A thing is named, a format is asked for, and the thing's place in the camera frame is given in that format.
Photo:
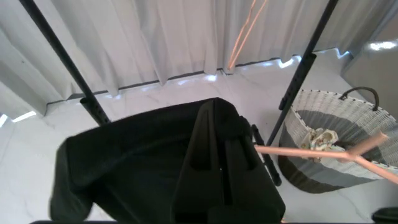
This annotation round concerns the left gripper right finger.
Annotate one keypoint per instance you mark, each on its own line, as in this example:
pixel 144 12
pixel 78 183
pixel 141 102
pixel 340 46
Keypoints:
pixel 248 186

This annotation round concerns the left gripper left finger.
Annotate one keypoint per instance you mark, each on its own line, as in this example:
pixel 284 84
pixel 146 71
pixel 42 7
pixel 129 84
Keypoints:
pixel 196 186

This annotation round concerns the black t-shirt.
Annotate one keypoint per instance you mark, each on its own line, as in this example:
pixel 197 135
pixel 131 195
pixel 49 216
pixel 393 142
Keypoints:
pixel 130 155

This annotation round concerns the white laundry basket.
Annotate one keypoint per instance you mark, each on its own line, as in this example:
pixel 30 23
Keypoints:
pixel 342 124

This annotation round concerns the black clothes rack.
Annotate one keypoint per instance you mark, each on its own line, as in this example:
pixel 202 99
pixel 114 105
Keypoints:
pixel 298 77

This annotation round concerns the cream printed garment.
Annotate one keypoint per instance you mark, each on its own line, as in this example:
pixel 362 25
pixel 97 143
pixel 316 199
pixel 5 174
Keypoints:
pixel 320 140

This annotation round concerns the white curtain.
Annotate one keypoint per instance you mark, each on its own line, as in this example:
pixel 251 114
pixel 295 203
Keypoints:
pixel 155 37

